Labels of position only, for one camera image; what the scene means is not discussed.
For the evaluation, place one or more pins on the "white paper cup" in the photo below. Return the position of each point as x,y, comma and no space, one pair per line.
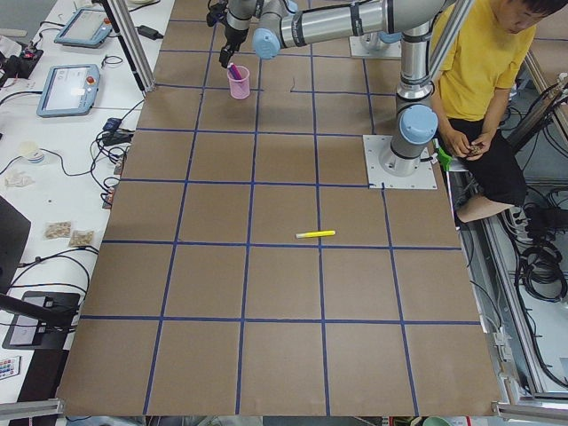
31,151

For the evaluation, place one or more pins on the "black power adapter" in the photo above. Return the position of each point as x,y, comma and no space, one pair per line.
149,33

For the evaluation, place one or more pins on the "blue teach pendant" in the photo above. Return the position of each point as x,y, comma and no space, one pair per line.
69,91
87,28

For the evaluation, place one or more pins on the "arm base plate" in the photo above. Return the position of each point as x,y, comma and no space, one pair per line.
385,170
374,49

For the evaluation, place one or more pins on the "yellow pen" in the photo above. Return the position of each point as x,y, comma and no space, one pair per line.
316,234

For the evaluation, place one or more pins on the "person in yellow shirt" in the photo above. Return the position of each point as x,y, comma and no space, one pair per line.
472,94

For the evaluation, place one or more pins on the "blue teach pendant near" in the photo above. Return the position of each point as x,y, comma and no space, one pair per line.
69,91

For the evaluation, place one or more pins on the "purple pen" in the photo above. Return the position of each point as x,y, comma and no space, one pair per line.
234,72

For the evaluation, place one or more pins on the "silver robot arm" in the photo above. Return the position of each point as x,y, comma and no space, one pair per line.
278,25

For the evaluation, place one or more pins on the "aluminium frame post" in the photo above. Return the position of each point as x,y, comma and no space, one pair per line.
123,26

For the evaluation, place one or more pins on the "blue teach pendant far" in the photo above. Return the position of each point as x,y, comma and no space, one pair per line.
87,28

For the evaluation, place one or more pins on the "pink mesh cup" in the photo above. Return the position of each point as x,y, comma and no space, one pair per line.
239,89

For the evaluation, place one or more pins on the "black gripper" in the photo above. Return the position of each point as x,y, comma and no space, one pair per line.
233,35

